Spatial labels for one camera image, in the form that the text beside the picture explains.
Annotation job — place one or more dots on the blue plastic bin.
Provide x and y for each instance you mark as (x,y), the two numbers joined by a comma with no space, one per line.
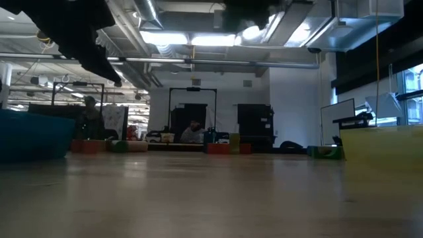
(33,139)

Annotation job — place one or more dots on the white printed cloth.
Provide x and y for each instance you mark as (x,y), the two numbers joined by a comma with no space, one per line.
(114,119)

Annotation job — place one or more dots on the bright ceiling light panel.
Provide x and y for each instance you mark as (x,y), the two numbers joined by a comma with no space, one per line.
(213,40)
(165,38)

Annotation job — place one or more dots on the small red wooden block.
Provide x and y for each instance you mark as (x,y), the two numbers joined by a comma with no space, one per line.
(246,149)

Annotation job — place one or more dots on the silver ventilation duct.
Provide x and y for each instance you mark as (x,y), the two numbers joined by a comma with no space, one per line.
(357,33)

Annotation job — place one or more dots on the black backdrop panel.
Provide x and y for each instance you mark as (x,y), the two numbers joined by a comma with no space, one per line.
(185,114)

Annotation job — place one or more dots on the light green wooden block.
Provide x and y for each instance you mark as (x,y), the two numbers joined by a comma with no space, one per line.
(234,143)

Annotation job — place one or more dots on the green wooden cylinder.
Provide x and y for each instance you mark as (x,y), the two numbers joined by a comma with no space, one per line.
(119,147)

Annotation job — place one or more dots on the natural wooden block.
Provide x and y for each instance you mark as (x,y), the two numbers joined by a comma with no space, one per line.
(138,146)

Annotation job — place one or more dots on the yellow plastic bin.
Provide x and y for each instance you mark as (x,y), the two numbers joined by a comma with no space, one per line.
(380,148)

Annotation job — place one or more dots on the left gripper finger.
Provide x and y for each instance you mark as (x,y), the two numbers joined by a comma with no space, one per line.
(96,59)

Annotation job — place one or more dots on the round metal air duct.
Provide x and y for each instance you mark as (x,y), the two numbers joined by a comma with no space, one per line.
(147,13)

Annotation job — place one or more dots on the green wooden arch block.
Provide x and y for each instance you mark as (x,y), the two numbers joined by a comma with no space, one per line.
(315,154)

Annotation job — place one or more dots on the black cabinet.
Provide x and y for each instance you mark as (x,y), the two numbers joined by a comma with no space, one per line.
(256,122)

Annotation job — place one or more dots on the black bag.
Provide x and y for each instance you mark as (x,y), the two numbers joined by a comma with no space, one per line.
(292,146)

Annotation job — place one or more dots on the long ceiling pipe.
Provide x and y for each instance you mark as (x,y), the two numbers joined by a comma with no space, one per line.
(198,61)

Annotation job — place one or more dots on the blue wooden block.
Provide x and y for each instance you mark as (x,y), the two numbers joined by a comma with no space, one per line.
(209,137)
(309,151)

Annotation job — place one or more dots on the whiteboard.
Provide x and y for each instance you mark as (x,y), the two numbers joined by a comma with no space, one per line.
(337,122)

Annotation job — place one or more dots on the window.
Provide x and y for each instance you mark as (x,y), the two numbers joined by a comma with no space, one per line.
(413,99)

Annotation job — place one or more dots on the person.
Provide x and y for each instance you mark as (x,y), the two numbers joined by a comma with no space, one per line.
(89,122)
(193,135)

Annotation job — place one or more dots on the black aluminium table frame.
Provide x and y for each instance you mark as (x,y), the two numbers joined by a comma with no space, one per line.
(165,148)

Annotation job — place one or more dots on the red background object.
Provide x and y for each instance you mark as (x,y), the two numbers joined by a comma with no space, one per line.
(132,133)

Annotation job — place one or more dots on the red wooden arch block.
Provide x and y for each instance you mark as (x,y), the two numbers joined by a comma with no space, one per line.
(84,147)
(211,149)

